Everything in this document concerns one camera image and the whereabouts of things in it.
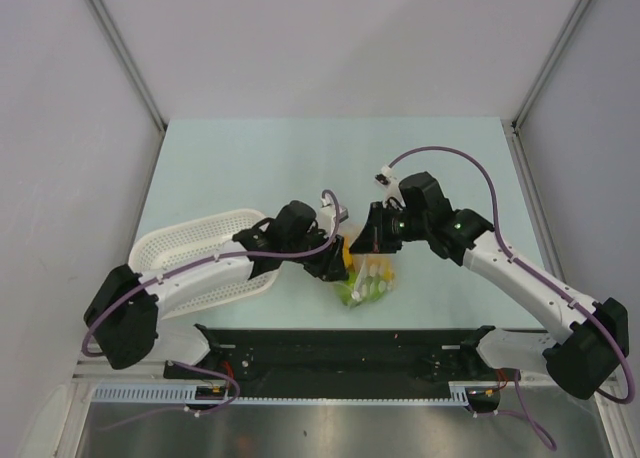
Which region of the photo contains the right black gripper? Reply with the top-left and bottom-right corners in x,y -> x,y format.
350,201 -> 429,255

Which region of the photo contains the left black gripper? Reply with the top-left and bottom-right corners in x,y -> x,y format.
283,224 -> 348,282

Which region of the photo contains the clear zip top bag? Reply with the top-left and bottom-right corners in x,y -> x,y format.
340,224 -> 396,305

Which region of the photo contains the green fake apple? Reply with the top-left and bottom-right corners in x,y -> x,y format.
334,272 -> 368,308

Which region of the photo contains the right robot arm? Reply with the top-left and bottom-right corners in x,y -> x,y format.
349,168 -> 629,399

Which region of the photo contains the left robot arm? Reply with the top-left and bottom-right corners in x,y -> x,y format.
81,199 -> 348,378

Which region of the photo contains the yellow fake bell pepper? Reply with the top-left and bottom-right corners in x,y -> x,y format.
340,235 -> 355,273

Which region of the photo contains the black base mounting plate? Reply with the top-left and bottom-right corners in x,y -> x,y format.
163,325 -> 515,397

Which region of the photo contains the white perforated plastic basket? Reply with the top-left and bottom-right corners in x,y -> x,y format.
128,207 -> 281,322

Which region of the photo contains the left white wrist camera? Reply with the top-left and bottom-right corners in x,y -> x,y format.
316,198 -> 349,236

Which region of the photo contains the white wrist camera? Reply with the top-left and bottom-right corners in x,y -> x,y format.
316,198 -> 349,236
375,165 -> 404,205

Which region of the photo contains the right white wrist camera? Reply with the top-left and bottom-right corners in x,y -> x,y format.
375,165 -> 404,205

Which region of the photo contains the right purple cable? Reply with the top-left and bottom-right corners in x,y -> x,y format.
387,146 -> 630,405

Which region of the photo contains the purple cable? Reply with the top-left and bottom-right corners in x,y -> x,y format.
81,188 -> 346,360
387,146 -> 630,405

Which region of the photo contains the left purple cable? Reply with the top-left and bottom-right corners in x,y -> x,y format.
81,188 -> 346,360

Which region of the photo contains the white slotted cable duct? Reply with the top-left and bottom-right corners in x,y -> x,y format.
91,383 -> 498,407

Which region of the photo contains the right aluminium frame post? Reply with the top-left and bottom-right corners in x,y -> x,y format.
509,0 -> 607,129

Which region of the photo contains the aluminium frame post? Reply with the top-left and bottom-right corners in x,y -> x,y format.
72,0 -> 168,133
509,0 -> 607,129

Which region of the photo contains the left aluminium frame post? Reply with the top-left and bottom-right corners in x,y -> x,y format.
72,0 -> 168,133

